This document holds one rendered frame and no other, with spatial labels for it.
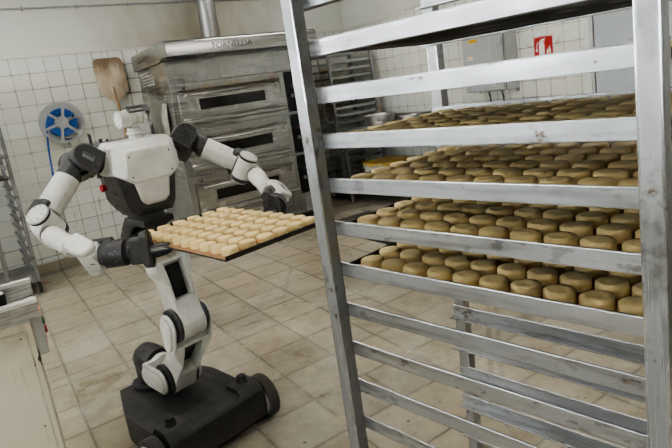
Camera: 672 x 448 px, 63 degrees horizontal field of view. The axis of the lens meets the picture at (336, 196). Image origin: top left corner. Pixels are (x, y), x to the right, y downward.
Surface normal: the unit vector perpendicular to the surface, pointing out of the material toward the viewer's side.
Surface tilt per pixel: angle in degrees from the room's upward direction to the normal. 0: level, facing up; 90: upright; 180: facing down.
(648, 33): 90
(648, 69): 90
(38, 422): 90
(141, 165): 91
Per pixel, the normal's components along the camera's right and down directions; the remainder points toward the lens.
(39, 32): 0.55, 0.09
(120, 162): 0.00, 0.12
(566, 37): -0.82, 0.23
